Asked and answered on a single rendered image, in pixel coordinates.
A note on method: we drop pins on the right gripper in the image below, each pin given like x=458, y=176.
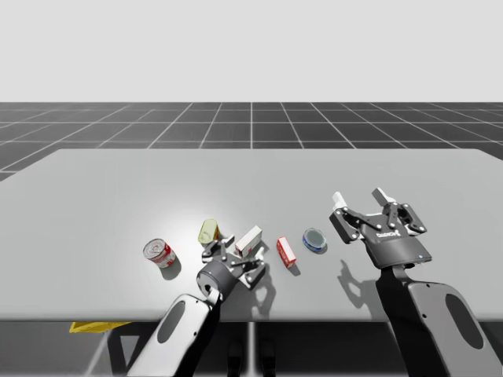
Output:
x=397, y=247

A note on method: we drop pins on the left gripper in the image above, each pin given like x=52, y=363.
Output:
x=218, y=277

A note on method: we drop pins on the brown and white carton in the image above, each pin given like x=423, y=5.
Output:
x=248, y=240

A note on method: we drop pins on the green and blue rectangular can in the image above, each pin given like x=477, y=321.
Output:
x=207, y=231

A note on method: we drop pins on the red carton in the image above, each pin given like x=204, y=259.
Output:
x=286, y=252

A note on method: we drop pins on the blue flat can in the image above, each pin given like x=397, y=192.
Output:
x=314, y=239

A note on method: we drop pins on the red and white can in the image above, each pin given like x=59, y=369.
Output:
x=159, y=253

